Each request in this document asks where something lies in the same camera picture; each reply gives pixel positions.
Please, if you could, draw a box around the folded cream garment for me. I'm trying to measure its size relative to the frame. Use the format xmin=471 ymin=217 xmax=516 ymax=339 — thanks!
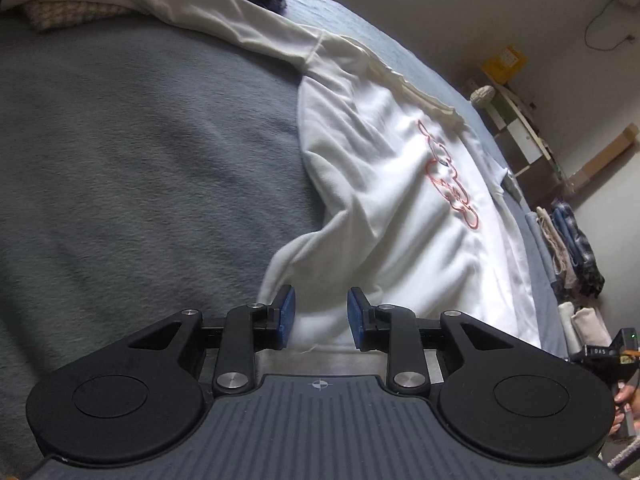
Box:
xmin=572 ymin=307 xmax=614 ymax=354
xmin=557 ymin=302 xmax=586 ymax=356

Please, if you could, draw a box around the white sweatshirt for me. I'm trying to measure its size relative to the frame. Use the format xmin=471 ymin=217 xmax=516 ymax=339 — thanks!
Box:
xmin=90 ymin=0 xmax=544 ymax=356

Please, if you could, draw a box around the folded plaid shirt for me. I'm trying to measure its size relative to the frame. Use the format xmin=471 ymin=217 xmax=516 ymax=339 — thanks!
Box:
xmin=552 ymin=199 xmax=606 ymax=297

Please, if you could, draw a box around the folded light blue cloth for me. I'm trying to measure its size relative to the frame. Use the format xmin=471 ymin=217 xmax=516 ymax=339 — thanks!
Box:
xmin=525 ymin=210 xmax=557 ymax=291

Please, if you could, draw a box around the white desk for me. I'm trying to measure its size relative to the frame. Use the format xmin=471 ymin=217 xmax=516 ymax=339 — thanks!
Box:
xmin=467 ymin=77 xmax=571 ymax=193

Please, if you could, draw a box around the wall power cable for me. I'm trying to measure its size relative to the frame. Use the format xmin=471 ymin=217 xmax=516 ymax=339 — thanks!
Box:
xmin=585 ymin=0 xmax=637 ymax=52

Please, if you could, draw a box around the person's right hand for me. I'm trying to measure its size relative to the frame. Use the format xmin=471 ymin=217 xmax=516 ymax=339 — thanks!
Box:
xmin=614 ymin=381 xmax=635 ymax=414

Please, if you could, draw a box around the folded beige cloth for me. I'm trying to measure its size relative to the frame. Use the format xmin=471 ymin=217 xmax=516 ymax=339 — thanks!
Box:
xmin=536 ymin=204 xmax=576 ymax=292

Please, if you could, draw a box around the folded blue denim garment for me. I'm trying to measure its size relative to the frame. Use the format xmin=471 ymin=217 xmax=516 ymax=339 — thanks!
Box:
xmin=550 ymin=206 xmax=583 ymax=272

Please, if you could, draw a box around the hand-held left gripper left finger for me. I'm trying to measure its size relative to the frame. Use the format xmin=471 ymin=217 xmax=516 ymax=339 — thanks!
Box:
xmin=125 ymin=284 xmax=297 ymax=395

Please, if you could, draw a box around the yellow box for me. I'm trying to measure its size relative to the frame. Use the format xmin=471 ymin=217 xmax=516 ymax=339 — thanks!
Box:
xmin=480 ymin=45 xmax=529 ymax=84

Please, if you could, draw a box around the long cardboard box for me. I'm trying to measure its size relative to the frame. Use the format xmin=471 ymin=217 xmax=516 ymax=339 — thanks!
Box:
xmin=567 ymin=125 xmax=640 ymax=194

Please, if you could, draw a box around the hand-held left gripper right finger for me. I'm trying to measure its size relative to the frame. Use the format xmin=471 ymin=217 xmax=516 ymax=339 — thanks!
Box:
xmin=346 ymin=285 xmax=518 ymax=396

